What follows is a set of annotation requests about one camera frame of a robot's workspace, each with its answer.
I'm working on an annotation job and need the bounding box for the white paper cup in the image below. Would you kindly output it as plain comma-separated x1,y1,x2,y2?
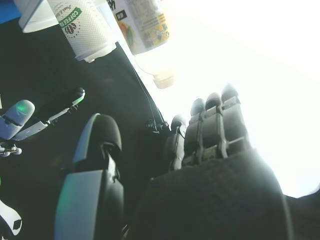
47,0,118,63

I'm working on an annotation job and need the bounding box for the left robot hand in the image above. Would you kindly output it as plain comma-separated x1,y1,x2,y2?
53,83,295,240

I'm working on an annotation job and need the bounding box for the orange drink bottle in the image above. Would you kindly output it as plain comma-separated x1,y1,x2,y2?
107,0,177,90

